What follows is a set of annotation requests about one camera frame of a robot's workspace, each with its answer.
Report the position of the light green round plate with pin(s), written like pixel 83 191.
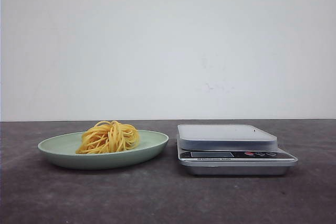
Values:
pixel 60 150

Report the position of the yellow vermicelli noodle bundle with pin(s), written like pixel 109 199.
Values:
pixel 108 137

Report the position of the silver digital kitchen scale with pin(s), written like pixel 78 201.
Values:
pixel 231 149

